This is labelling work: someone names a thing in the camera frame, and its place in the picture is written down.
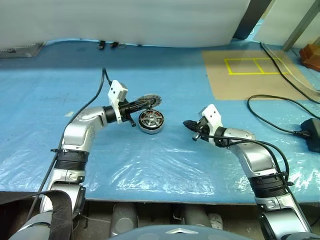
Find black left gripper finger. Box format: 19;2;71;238
129;97;157;107
130;103;149;113

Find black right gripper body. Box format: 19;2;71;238
192;117;210;141

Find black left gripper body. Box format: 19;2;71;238
118;101;136;128

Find thin metal disc part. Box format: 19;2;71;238
136;93;163;108

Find silver round motor body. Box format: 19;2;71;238
138;110;166;136

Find brown cardboard sheet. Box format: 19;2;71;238
201;49;320;101

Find blue plastic table sheet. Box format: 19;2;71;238
0;37;320;206

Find white foam sheet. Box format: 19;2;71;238
0;0;252;48

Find grey cylinder under table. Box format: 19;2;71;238
111;202;139;237
181;204;211;227

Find white part under table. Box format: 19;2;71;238
207;212;223;230

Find black power adapter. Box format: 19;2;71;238
299;117;320;153

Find clear plastic tube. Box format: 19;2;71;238
262;42;320;96

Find grey robot torso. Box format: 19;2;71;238
107;224;253;240

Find orange brown wooden block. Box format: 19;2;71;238
299;43;320;70

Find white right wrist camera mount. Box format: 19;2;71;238
199;103;224;146

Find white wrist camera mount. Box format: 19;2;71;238
107;79;130;125
199;103;224;146

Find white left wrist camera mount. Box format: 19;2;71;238
107;79;130;125

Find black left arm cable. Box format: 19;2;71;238
26;67;113;221

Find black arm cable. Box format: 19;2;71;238
26;67;113;221
193;129;293;187

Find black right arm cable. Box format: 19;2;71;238
193;129;293;187

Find long black cable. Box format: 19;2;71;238
259;41;320;103

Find black power adapter cable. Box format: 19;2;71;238
247;94;320;138

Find black fabric strap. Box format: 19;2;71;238
0;189;75;240

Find black upright post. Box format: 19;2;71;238
232;0;273;41

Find aluminium frame profile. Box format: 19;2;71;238
282;0;320;52

